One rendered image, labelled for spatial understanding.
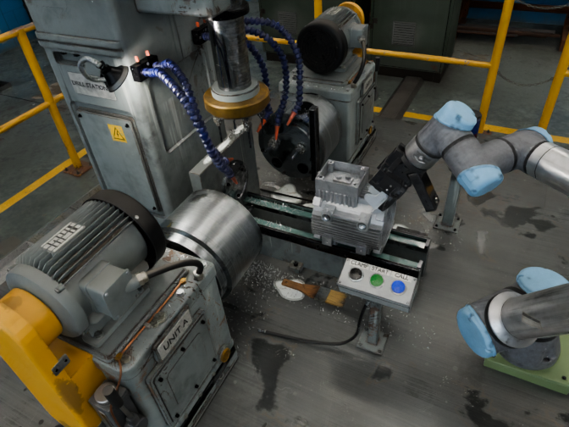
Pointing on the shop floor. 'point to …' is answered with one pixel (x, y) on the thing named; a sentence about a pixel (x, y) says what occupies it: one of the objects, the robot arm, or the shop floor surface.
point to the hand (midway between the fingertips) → (377, 210)
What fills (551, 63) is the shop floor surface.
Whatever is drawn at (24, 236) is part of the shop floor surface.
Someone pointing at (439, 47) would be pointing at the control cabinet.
